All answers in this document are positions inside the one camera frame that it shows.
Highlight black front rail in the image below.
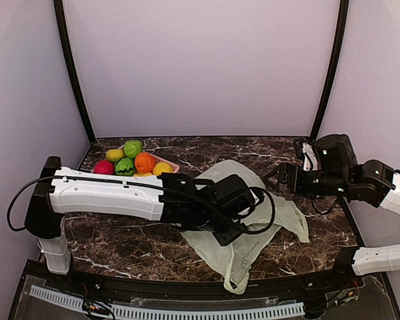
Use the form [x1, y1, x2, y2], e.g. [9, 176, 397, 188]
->
[43, 270, 364, 302]

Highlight red fruit from bag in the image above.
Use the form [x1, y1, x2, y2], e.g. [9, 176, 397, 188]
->
[93, 160, 114, 175]

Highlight pink plastic basket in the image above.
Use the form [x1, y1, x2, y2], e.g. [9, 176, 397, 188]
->
[117, 144, 180, 177]

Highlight left black frame post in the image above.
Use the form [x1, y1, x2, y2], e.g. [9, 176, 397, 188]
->
[53, 0, 96, 145]

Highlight white slotted cable duct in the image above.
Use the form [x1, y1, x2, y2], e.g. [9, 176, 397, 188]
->
[29, 285, 305, 319]

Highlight green toy watermelon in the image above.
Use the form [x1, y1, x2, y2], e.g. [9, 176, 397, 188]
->
[114, 157, 135, 177]

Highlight large yellow fruit from bag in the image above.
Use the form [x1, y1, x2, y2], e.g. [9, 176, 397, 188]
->
[106, 149, 125, 163]

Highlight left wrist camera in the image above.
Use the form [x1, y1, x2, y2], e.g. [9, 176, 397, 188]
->
[244, 187, 276, 235]

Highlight black frame post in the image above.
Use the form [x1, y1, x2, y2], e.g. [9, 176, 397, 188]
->
[53, 0, 96, 145]
[309, 0, 349, 141]

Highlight orange fruit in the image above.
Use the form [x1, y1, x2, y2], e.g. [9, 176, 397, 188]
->
[134, 152, 155, 174]

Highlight right black frame post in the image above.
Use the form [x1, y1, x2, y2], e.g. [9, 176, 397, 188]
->
[309, 0, 349, 141]

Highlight yellow toy lemon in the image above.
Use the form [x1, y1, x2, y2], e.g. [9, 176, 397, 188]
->
[152, 162, 174, 176]

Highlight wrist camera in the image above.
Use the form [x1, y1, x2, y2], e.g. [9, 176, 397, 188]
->
[244, 187, 276, 235]
[293, 138, 319, 171]

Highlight green apple from bag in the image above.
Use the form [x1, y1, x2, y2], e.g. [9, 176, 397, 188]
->
[123, 140, 143, 159]

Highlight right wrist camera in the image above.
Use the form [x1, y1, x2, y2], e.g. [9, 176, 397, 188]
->
[293, 138, 319, 171]

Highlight light green plastic bag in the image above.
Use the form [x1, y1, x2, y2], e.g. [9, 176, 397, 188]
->
[179, 159, 311, 295]

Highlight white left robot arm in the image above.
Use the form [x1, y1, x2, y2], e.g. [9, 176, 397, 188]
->
[9, 156, 265, 291]

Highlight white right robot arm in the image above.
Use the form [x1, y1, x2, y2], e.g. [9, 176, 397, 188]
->
[264, 134, 400, 289]

